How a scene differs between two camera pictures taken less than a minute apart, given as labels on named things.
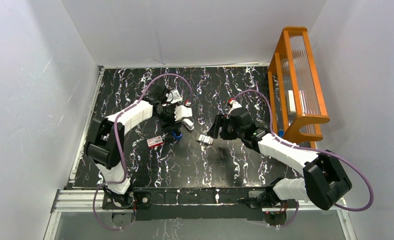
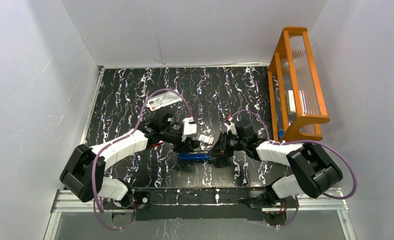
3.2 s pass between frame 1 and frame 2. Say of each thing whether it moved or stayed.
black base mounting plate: stayed
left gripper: moved
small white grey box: stayed
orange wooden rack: stayed
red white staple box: stayed
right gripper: moved
